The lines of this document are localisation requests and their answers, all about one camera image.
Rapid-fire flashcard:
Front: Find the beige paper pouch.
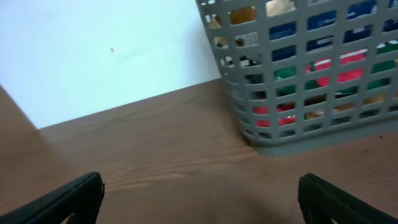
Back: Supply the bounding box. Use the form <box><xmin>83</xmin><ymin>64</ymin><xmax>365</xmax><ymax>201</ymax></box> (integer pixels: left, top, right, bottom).
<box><xmin>208</xmin><ymin>0</ymin><xmax>296</xmax><ymax>49</ymax></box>

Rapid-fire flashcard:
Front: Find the Kleenex tissue multipack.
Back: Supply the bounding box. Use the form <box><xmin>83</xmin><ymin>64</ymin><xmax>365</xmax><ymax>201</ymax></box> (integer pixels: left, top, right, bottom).
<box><xmin>256</xmin><ymin>0</ymin><xmax>397</xmax><ymax>69</ymax></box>

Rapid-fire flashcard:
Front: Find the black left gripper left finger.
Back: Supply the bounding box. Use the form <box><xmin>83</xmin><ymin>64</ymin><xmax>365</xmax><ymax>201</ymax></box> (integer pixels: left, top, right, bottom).
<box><xmin>1</xmin><ymin>172</ymin><xmax>105</xmax><ymax>224</ymax></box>

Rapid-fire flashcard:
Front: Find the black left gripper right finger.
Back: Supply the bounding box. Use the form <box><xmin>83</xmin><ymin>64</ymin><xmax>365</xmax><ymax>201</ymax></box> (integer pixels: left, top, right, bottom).
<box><xmin>298</xmin><ymin>173</ymin><xmax>397</xmax><ymax>224</ymax></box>

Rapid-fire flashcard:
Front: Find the grey plastic basket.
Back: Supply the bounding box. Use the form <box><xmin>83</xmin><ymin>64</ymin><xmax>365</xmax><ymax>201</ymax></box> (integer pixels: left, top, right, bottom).
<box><xmin>196</xmin><ymin>0</ymin><xmax>397</xmax><ymax>156</ymax></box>

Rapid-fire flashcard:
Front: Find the green Nescafe coffee bag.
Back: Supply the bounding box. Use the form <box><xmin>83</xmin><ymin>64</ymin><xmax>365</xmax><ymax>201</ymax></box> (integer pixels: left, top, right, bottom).
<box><xmin>248</xmin><ymin>40</ymin><xmax>398</xmax><ymax>100</ymax></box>

